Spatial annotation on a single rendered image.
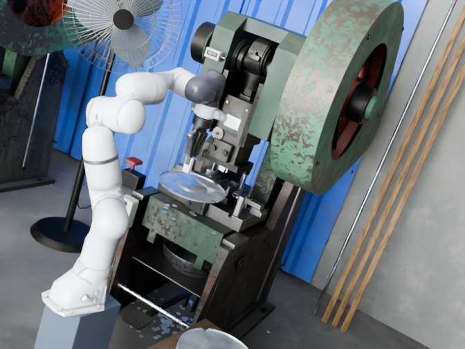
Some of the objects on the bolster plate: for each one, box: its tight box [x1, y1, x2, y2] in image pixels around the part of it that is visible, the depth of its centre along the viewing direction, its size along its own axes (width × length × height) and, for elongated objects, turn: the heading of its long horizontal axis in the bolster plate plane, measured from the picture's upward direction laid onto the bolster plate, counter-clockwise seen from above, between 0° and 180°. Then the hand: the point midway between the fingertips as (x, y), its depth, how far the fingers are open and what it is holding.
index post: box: [233, 195, 246, 217], centre depth 243 cm, size 3×3×10 cm
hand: (188, 164), depth 224 cm, fingers closed
